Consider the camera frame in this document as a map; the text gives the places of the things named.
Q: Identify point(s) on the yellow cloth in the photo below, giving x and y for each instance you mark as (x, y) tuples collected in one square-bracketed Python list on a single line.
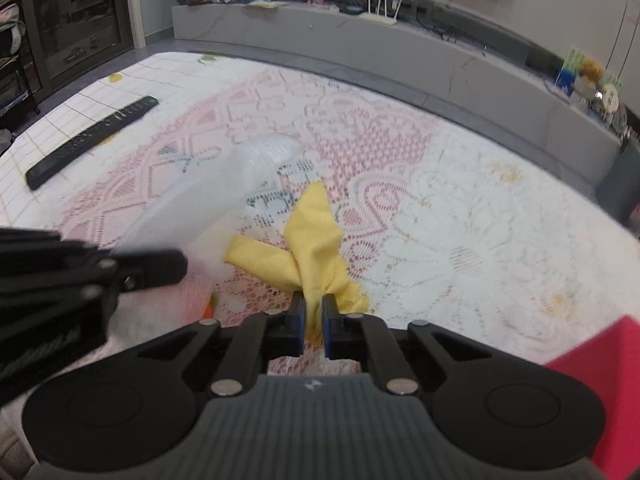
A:
[(310, 230)]

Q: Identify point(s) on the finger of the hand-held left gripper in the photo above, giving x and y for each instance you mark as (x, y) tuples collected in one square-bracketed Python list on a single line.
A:
[(150, 266)]

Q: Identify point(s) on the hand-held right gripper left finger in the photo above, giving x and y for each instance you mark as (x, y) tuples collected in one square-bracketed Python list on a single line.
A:
[(299, 317)]

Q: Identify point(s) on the grey trash can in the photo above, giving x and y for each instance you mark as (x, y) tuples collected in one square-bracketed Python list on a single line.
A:
[(620, 185)]

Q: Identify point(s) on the glass sliding door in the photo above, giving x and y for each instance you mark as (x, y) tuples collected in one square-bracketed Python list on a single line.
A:
[(75, 10)]

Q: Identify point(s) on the black metal rack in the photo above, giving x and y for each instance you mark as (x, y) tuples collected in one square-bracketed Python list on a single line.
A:
[(20, 85)]

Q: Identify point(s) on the black remote control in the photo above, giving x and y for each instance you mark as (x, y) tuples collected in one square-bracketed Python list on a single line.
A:
[(90, 142)]

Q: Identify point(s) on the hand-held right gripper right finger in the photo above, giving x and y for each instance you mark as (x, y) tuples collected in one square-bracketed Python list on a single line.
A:
[(329, 321)]

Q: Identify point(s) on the papers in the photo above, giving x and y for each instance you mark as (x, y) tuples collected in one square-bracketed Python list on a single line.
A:
[(267, 4)]

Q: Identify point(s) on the white round fan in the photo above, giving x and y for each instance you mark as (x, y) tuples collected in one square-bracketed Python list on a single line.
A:
[(610, 99)]

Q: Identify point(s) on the grey marble television cabinet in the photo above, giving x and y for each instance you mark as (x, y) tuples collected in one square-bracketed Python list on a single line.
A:
[(400, 50)]

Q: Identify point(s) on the lemon print grid tablecloth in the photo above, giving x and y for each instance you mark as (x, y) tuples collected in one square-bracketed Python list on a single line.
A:
[(75, 105)]

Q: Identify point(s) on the red storage box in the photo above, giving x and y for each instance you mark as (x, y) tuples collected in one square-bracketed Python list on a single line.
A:
[(615, 385)]

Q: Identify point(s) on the white router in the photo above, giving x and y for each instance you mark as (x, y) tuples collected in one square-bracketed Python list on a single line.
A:
[(380, 17)]

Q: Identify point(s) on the small black box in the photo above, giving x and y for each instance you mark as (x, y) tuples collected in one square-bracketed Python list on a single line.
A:
[(349, 9)]

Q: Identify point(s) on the white lace cloth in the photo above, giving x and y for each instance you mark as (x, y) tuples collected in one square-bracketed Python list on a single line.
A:
[(425, 220)]

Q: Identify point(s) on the small orange toy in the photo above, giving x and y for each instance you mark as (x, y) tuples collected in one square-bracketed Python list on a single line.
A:
[(207, 310)]

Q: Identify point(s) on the clear bubble wrap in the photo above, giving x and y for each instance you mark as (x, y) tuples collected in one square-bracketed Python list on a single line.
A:
[(210, 195)]

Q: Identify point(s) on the brown teddy bear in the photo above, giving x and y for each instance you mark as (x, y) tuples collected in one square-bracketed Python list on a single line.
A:
[(591, 70)]

